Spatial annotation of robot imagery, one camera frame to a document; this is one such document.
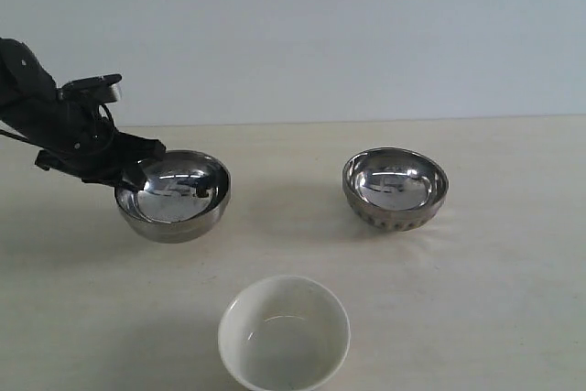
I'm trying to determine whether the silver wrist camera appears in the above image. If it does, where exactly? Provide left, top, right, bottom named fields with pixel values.
left=59, top=73, right=123, bottom=103

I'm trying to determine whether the white ceramic bowl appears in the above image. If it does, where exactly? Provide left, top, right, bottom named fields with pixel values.
left=217, top=275, right=351, bottom=390

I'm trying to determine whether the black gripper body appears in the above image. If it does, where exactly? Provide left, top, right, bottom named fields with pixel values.
left=17, top=88, right=120, bottom=180

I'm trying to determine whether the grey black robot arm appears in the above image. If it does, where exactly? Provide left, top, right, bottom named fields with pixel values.
left=1, top=38, right=166, bottom=191

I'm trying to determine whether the smooth stainless steel bowl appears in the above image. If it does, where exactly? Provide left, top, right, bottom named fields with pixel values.
left=114, top=149, right=231, bottom=244

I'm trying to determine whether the ribbed stainless steel bowl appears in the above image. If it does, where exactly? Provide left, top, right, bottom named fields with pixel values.
left=342, top=147, right=449, bottom=232

